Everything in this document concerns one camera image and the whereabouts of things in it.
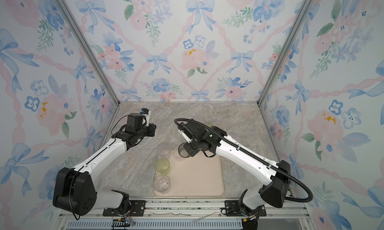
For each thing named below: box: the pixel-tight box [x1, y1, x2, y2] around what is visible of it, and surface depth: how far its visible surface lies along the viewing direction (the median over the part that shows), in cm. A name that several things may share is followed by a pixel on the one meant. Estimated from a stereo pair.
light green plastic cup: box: [155, 158, 171, 175], surface depth 86 cm
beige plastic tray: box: [154, 150, 225, 197], surface depth 82 cm
